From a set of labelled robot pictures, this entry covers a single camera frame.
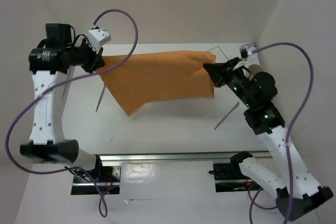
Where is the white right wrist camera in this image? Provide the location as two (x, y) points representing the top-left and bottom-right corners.
(239, 43), (258, 63)

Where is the square white plate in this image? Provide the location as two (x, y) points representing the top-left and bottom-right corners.
(207, 46), (229, 63)

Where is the beige paper cup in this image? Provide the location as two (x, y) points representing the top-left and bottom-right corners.
(248, 64), (265, 80)

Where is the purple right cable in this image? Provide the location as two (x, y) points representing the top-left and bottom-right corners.
(248, 42), (314, 224)

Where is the silver fork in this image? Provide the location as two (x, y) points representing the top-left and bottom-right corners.
(95, 85), (106, 113)

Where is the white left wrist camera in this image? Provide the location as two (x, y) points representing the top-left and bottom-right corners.
(87, 27), (111, 52)

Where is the aluminium table edge rail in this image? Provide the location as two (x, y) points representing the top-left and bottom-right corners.
(99, 151), (274, 163)

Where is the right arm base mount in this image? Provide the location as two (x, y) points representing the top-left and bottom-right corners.
(208, 163), (260, 193)

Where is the orange cloth placemat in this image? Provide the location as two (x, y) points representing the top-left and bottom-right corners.
(97, 50), (216, 116)

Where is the silver knife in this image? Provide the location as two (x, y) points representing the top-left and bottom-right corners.
(214, 102), (240, 130)

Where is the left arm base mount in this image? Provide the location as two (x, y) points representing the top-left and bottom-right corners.
(70, 162), (121, 195)

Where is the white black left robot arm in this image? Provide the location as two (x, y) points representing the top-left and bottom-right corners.
(19, 23), (111, 182)

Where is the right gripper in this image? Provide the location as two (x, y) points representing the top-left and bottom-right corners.
(204, 55), (254, 105)

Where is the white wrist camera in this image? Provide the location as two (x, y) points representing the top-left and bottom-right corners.
(239, 43), (258, 63)
(87, 27), (111, 52)

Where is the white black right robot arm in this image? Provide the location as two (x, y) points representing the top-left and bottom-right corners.
(203, 58), (333, 221)

